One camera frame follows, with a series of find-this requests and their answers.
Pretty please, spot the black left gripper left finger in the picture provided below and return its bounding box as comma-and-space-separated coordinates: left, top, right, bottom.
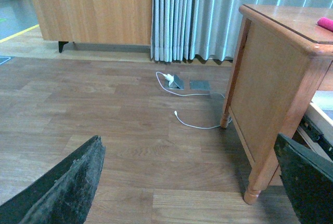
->
1, 136, 106, 223

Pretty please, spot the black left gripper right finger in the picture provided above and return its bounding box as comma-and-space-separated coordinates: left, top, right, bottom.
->
274, 133, 332, 223

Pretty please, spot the wooden drawer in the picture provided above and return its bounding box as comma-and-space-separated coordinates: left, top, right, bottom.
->
297, 90, 332, 162

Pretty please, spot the pink marker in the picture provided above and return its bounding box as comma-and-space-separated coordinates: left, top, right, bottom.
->
317, 17, 333, 32

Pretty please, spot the wooden nightstand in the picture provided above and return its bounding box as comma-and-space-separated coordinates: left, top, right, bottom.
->
220, 4, 332, 205

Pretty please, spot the closed floor socket plate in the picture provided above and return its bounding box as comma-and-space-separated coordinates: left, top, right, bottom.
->
189, 80, 210, 91

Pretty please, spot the black cabinet foot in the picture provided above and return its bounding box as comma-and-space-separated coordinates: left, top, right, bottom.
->
58, 41, 69, 53

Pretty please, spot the white plug adapter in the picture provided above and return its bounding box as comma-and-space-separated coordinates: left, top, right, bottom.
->
163, 74, 174, 83

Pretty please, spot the open floor socket box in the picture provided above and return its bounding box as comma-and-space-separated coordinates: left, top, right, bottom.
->
168, 74, 184, 90

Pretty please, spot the large wooden cabinet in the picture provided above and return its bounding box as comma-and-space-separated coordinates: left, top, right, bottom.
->
32, 0, 152, 45

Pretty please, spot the grey pleated curtain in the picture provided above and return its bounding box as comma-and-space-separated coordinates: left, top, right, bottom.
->
150, 0, 332, 62

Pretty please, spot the black drawer slide rail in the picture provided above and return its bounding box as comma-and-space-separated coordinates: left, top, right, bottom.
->
300, 115, 332, 159

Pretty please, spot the white charging cable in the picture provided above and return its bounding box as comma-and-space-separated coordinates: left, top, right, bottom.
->
155, 71, 233, 130

